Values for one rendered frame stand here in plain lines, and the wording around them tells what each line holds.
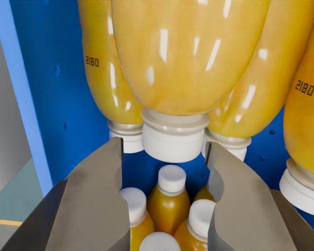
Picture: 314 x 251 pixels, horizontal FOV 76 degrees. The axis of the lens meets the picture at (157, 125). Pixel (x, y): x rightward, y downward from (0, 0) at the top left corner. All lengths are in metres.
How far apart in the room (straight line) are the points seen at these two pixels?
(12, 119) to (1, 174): 0.11
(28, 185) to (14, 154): 1.48
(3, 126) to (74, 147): 0.29
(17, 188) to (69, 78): 1.91
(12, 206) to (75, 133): 2.08
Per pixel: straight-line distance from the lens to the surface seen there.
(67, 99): 0.17
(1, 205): 2.29
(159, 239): 0.22
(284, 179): 0.18
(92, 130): 0.21
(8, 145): 0.49
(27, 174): 1.91
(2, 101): 0.45
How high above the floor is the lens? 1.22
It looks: 63 degrees down
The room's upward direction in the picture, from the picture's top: 179 degrees counter-clockwise
